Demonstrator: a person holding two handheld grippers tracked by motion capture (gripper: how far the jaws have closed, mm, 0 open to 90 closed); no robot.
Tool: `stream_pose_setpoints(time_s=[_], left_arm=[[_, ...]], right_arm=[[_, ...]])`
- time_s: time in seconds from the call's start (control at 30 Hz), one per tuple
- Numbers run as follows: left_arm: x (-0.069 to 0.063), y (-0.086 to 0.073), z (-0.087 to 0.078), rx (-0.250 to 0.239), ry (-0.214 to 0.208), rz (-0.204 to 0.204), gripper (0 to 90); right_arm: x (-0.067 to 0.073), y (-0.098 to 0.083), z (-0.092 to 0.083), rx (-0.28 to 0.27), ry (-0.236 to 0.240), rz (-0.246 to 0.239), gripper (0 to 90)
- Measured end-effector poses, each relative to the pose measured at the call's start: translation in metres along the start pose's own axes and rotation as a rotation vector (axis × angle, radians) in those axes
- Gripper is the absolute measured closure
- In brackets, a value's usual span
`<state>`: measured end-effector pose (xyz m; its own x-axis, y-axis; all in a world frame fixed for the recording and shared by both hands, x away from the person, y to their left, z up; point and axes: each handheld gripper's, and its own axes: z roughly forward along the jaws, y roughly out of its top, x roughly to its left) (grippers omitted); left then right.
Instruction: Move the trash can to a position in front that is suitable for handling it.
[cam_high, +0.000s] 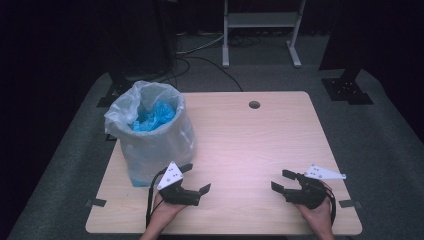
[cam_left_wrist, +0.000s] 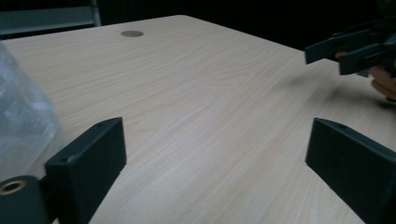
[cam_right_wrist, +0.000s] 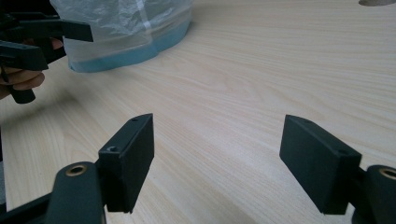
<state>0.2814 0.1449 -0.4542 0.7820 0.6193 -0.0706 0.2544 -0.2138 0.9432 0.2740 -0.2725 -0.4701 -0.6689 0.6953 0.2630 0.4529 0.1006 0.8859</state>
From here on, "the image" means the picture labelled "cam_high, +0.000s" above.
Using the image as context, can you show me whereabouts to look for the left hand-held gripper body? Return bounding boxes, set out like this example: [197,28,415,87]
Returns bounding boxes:
[156,161,202,207]

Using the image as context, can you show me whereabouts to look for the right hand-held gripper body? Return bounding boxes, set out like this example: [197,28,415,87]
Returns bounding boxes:
[283,163,347,211]

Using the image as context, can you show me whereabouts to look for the white plastic trash bag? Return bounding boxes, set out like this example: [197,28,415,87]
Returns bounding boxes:
[104,80,197,188]

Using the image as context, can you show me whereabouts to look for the person's left hand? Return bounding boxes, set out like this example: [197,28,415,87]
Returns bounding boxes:
[150,193,188,232]

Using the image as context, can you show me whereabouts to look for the person's right hand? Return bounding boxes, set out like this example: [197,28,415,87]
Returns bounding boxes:
[295,198,335,233]

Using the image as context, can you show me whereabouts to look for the crumpled blue plastic waste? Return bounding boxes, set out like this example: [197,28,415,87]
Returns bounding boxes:
[130,101,177,133]

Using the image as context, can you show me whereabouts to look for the black stand base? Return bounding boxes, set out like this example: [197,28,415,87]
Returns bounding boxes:
[96,71,136,108]
[321,68,374,106]

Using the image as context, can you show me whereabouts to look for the white metal stand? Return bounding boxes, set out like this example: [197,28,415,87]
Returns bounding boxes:
[222,0,307,69]

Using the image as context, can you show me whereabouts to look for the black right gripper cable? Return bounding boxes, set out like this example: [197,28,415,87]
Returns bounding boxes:
[321,184,337,226]

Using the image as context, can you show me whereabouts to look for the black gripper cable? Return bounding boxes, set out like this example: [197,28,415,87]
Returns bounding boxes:
[321,184,337,226]
[145,168,168,229]

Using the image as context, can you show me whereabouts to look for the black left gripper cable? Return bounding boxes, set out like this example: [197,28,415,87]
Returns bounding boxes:
[145,168,168,229]

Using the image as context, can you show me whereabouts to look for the black table edge bracket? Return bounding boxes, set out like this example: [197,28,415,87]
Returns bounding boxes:
[338,199,363,210]

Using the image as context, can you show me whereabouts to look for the looped black floor cable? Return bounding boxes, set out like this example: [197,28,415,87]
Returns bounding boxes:
[156,58,192,88]

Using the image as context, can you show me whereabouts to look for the long black floor cable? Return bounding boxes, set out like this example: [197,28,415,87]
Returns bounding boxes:
[176,55,244,93]

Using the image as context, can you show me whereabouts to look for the grey floor cable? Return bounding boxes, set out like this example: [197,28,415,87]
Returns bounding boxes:
[176,33,225,56]

